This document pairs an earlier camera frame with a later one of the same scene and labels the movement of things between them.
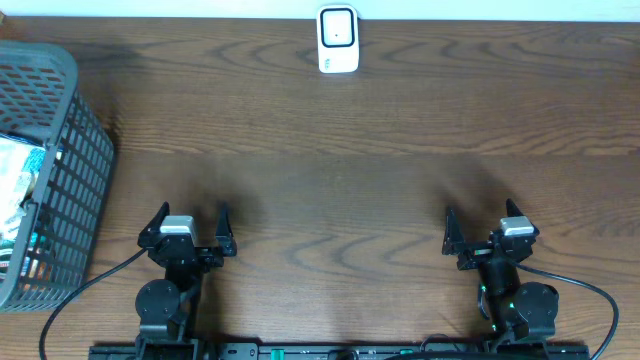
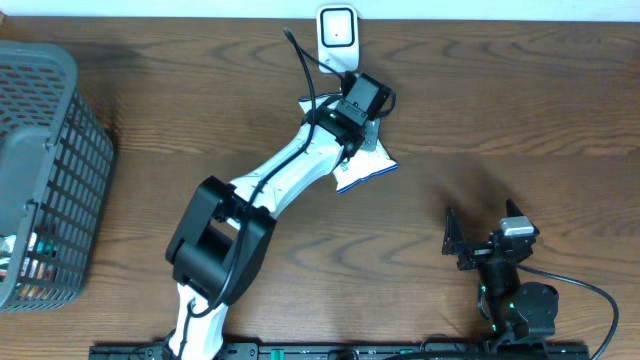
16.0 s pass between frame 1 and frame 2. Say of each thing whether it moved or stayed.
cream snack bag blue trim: moved
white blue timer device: stayed
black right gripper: stayed
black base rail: stayed
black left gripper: moved
